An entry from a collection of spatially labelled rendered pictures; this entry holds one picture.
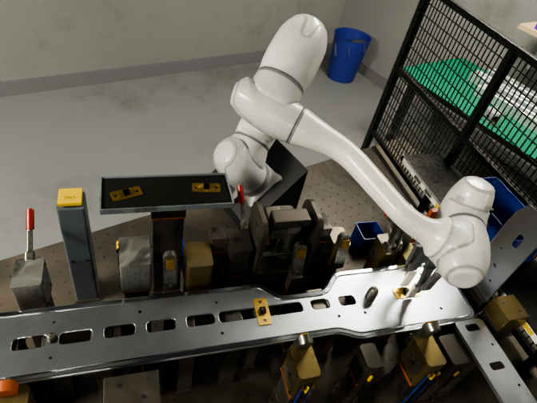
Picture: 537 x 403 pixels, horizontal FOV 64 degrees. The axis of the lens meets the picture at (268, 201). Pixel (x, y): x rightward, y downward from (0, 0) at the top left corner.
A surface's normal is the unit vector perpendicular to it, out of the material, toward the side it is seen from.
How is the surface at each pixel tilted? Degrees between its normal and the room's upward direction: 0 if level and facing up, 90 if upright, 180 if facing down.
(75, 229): 90
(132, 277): 90
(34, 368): 0
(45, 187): 0
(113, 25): 90
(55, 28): 90
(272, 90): 48
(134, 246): 0
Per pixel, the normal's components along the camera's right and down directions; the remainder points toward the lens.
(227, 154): -0.46, -0.27
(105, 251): 0.18, -0.72
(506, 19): -0.81, 0.28
